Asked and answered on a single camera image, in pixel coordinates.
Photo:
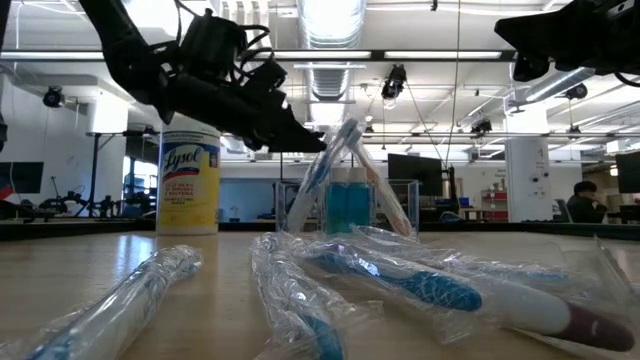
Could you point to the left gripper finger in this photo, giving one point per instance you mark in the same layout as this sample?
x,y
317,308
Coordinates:
x,y
280,125
285,146

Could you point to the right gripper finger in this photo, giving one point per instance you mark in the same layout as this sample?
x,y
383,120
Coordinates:
x,y
545,25
550,47

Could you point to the teal mouthwash bottle white cap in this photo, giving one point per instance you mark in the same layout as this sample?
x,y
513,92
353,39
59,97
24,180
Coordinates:
x,y
360,210
337,210

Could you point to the orange white toothbrush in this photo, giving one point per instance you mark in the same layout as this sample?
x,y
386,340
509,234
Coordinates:
x,y
390,205

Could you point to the clear acrylic organizer box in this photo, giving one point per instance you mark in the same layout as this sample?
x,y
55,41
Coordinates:
x,y
411,200

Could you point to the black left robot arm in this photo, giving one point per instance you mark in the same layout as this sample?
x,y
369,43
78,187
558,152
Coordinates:
x,y
125,55

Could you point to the black robot arm on bench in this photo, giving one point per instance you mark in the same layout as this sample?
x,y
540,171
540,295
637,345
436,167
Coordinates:
x,y
62,204

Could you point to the black ceiling spotlight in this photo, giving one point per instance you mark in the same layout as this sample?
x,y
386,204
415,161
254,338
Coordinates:
x,y
53,97
394,80
481,127
577,91

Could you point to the yellow white Lysol wipes canister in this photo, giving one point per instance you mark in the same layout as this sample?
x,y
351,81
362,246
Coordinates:
x,y
189,200

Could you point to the black overhead light bar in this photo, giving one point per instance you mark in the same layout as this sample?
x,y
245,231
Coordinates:
x,y
377,55

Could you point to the white building column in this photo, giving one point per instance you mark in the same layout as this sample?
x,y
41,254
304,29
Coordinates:
x,y
525,170

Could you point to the black computer monitor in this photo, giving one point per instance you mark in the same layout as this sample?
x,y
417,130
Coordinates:
x,y
629,172
415,172

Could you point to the red storage shelf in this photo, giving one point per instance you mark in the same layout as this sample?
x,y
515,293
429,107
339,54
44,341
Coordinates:
x,y
495,197

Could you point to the person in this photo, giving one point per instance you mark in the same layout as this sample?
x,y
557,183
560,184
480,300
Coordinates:
x,y
582,207

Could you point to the red bar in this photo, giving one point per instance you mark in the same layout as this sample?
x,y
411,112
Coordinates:
x,y
6,193

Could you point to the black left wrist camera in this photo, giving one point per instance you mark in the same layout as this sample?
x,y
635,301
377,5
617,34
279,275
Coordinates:
x,y
265,82

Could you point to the silver ceiling duct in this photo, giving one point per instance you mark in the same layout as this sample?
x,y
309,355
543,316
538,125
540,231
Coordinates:
x,y
332,20

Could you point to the black frame stand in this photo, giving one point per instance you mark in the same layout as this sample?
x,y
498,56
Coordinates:
x,y
94,175

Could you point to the black aluminium table frame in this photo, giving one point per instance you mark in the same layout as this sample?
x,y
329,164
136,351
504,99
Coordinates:
x,y
75,227

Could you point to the dark wall screen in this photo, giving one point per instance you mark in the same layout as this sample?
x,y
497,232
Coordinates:
x,y
22,175

